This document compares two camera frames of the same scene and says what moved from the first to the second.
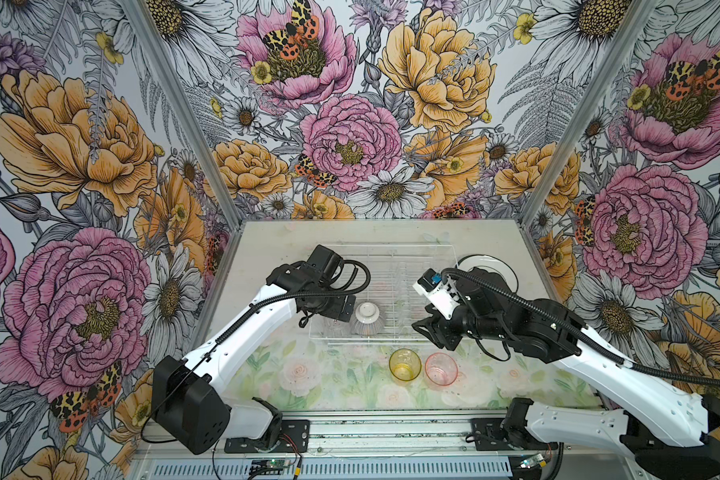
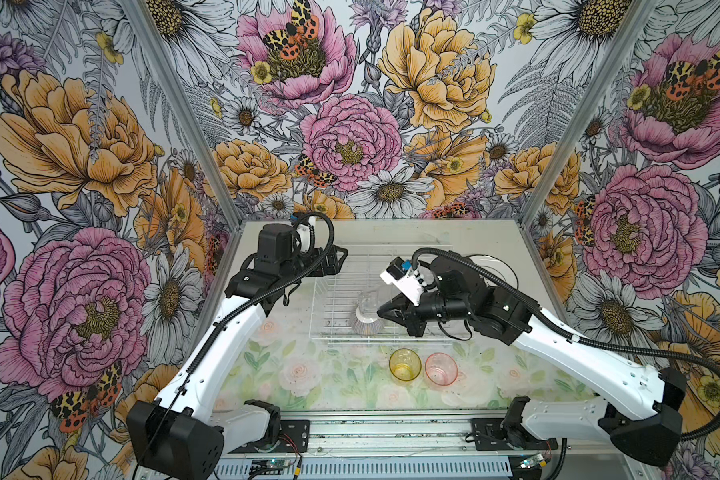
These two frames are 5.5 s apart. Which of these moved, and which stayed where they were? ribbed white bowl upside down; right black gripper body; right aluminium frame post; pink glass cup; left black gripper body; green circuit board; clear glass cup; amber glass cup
Moved: left black gripper body; right black gripper body; clear glass cup
Stayed: amber glass cup; green circuit board; ribbed white bowl upside down; pink glass cup; right aluminium frame post
